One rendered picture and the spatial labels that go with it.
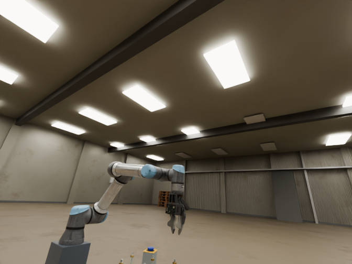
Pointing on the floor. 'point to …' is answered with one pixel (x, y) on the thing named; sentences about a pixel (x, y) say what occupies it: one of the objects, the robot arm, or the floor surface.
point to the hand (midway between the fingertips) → (176, 231)
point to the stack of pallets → (163, 198)
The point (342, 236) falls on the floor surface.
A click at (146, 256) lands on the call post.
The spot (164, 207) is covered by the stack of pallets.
